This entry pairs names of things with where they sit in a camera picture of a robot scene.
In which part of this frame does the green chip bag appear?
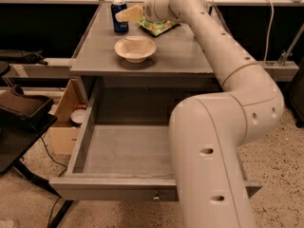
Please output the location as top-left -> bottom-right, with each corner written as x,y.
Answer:
139,19 -> 178,37

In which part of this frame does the grey cabinet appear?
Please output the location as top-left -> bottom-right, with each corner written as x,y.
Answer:
70,3 -> 221,125

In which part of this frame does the cardboard box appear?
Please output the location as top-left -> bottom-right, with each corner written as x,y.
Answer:
50,79 -> 86,155

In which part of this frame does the open grey top drawer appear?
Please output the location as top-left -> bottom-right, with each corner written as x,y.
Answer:
48,83 -> 263,203

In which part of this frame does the small white bowl in box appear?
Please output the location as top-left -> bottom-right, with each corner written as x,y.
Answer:
70,109 -> 86,124

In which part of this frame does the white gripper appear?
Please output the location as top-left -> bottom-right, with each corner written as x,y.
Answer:
115,0 -> 181,22

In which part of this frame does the metal frame rail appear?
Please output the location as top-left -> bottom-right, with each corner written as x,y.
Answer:
5,58 -> 299,82

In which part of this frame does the black side table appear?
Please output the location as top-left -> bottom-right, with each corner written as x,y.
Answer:
0,114 -> 73,228

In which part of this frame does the black floor cable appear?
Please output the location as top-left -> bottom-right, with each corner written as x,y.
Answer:
39,136 -> 68,228

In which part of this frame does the white paper bowl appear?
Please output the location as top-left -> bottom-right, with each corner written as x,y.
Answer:
114,36 -> 157,64

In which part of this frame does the blue pepsi can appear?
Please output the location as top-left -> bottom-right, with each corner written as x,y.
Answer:
111,0 -> 129,34

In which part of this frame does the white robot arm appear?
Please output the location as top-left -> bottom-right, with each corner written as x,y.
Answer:
116,0 -> 284,228

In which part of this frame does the black tray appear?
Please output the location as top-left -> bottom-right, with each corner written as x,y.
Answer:
0,85 -> 54,121

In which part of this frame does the white cable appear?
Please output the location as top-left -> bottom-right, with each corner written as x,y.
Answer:
260,0 -> 276,64

